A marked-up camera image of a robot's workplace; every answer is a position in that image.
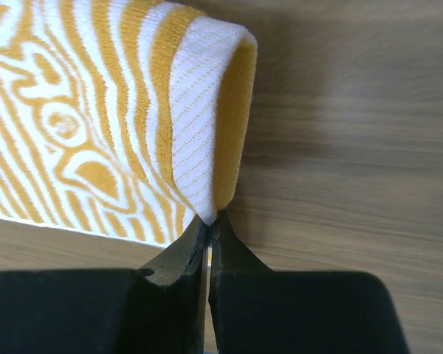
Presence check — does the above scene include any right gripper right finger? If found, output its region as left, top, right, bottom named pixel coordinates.
left=209, top=212, right=409, bottom=353

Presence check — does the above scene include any yellow striped towel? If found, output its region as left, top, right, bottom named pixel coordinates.
left=0, top=1, right=257, bottom=246

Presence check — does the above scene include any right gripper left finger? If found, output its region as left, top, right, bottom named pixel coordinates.
left=0, top=218, right=207, bottom=353

